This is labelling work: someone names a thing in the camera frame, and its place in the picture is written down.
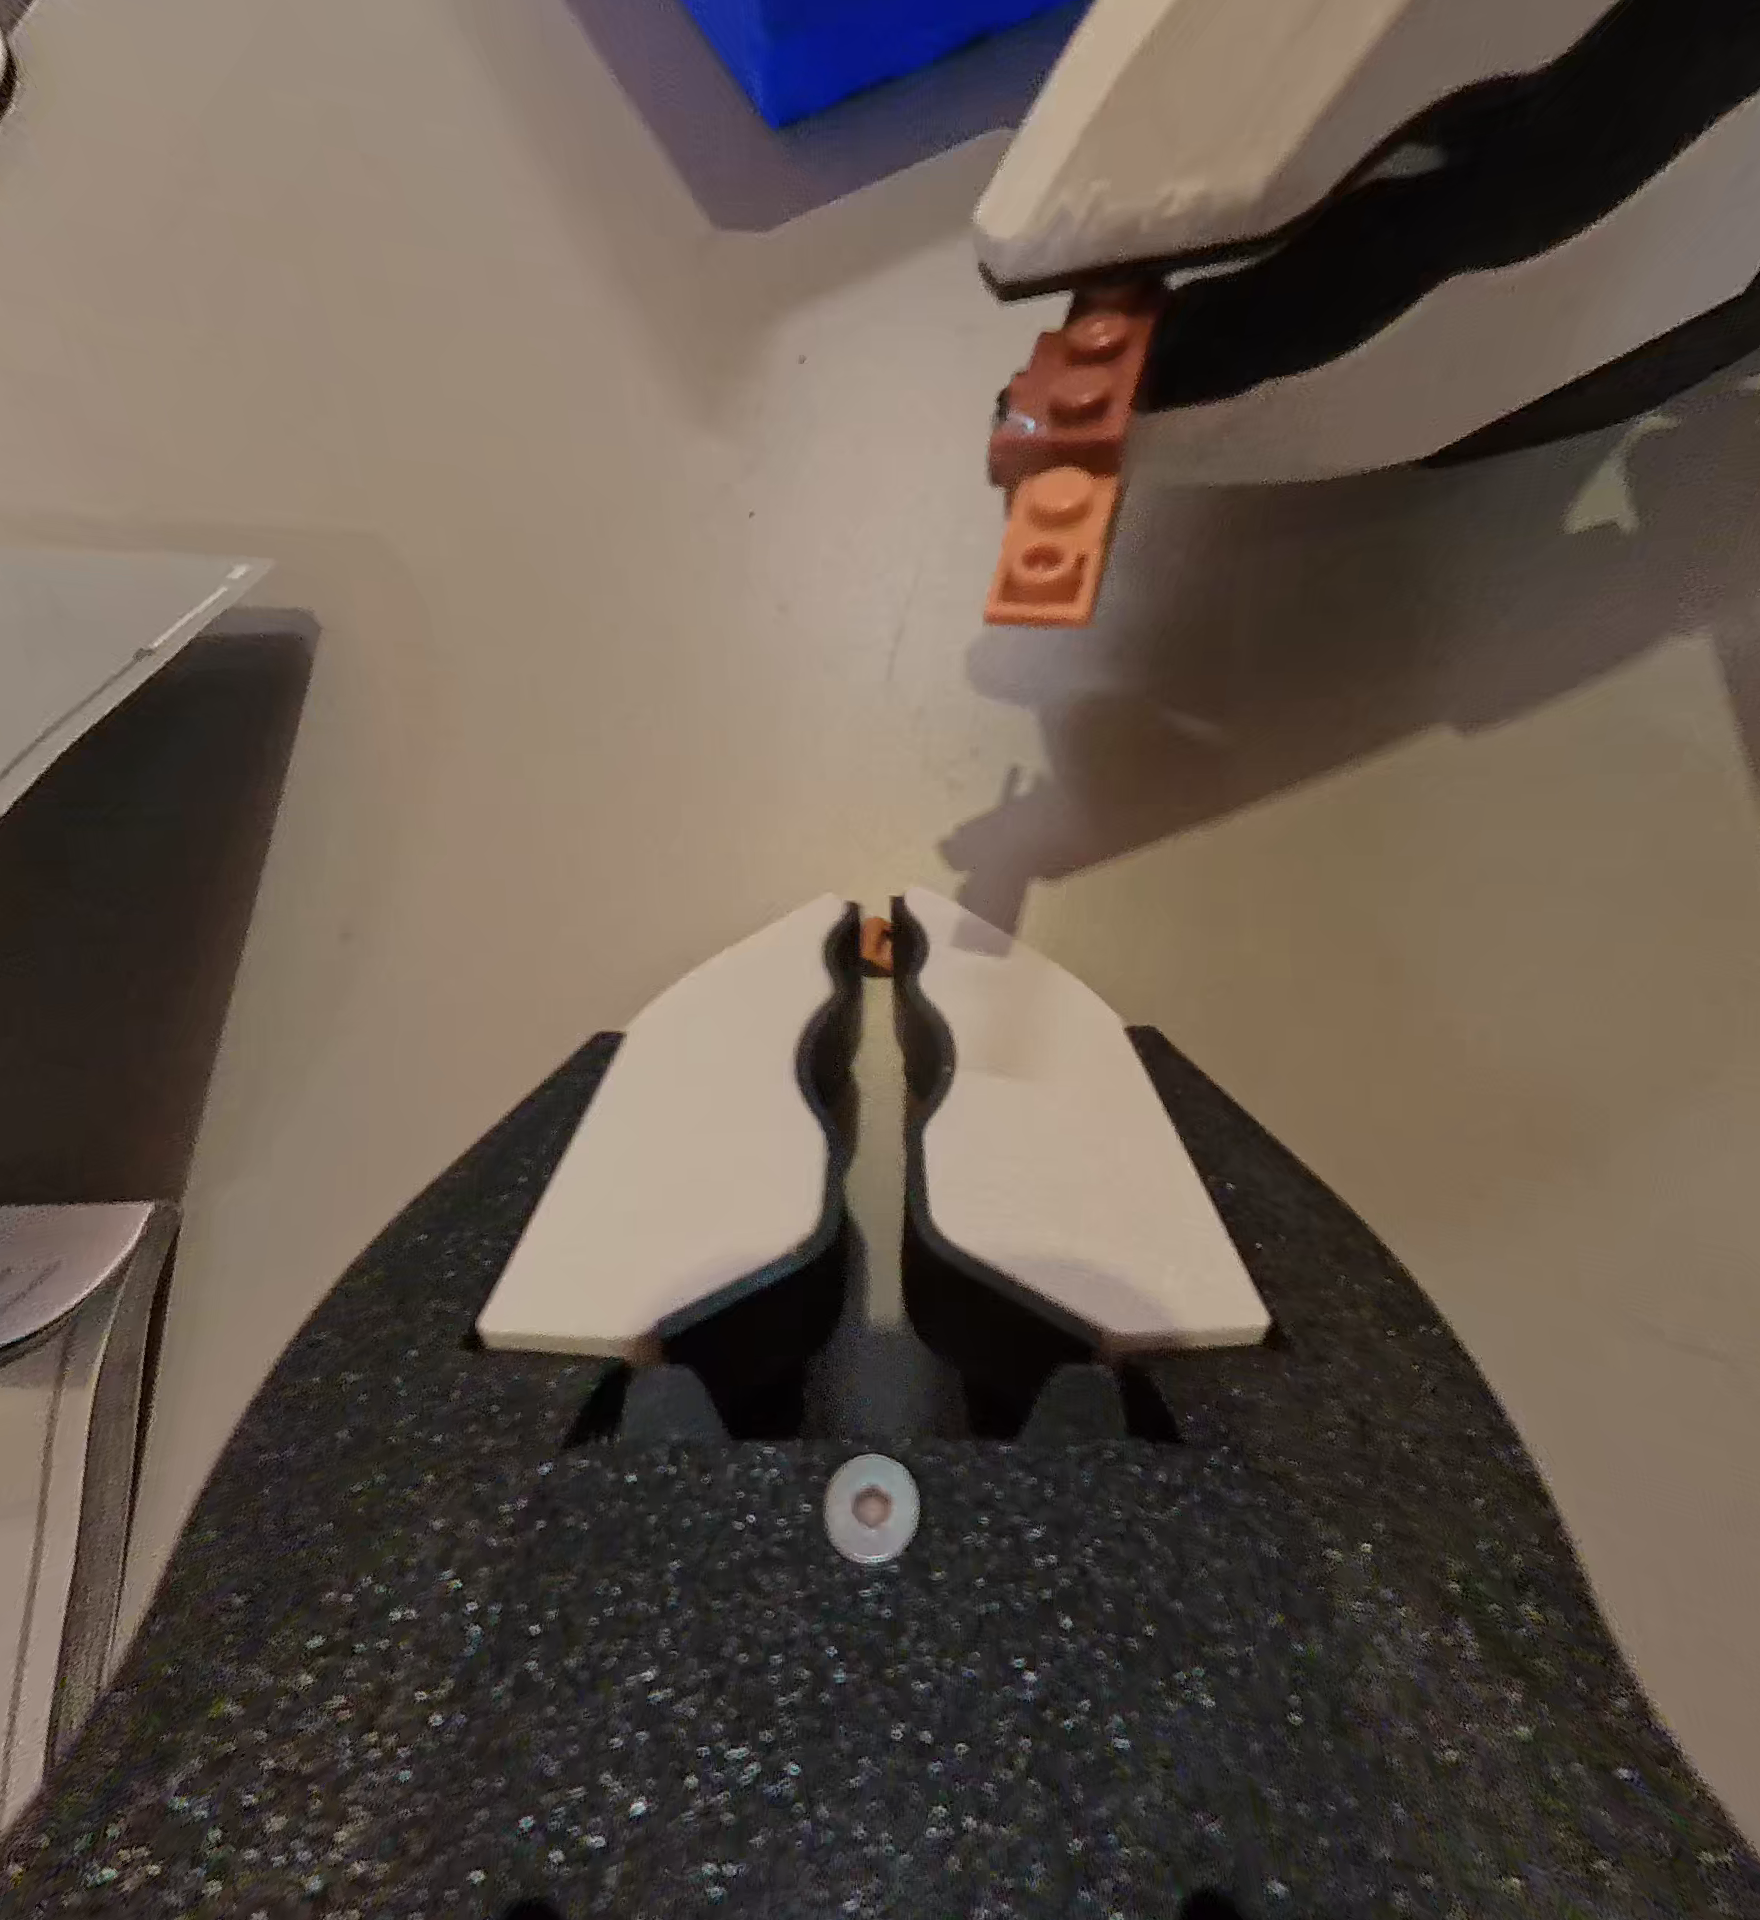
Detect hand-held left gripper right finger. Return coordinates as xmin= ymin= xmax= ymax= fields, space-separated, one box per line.
xmin=888 ymin=885 xmax=1272 ymax=1357

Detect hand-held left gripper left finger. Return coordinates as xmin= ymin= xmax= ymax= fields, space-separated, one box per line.
xmin=480 ymin=891 xmax=862 ymax=1357

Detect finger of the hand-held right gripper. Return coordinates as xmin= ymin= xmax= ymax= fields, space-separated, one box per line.
xmin=1136 ymin=135 xmax=1760 ymax=489
xmin=971 ymin=2 xmax=1633 ymax=295

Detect dark brown small brick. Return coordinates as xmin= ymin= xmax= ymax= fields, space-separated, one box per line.
xmin=990 ymin=301 xmax=1153 ymax=496

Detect blue plastic bin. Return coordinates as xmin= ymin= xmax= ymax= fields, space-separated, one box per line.
xmin=681 ymin=2 xmax=1078 ymax=131

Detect brown brick assembly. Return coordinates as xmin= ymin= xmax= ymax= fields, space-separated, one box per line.
xmin=984 ymin=276 xmax=1168 ymax=632

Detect brick instruction booklet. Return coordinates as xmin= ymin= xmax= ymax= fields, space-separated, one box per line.
xmin=0 ymin=541 xmax=277 ymax=1801

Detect grey desk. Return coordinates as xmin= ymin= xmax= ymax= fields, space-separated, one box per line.
xmin=0 ymin=2 xmax=1760 ymax=1920

